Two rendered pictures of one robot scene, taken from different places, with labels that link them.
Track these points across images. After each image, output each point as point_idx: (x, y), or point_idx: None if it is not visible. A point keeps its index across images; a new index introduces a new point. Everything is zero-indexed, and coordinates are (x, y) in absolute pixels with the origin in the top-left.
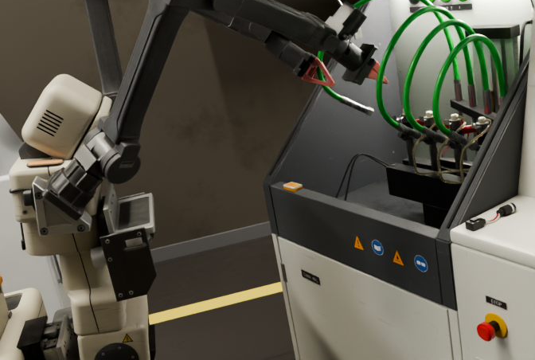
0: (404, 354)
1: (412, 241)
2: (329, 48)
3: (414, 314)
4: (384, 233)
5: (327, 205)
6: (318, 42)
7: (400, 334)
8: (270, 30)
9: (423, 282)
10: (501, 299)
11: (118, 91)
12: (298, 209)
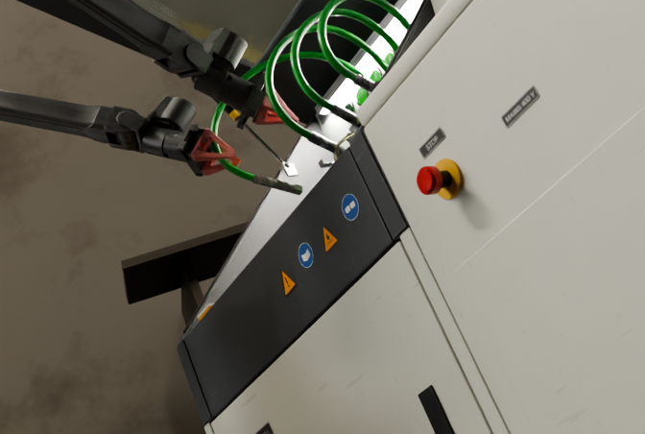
0: (393, 407)
1: (331, 185)
2: (198, 62)
3: (374, 307)
4: (305, 220)
5: (243, 270)
6: (178, 50)
7: (376, 375)
8: (144, 117)
9: (362, 234)
10: (434, 131)
11: None
12: (219, 330)
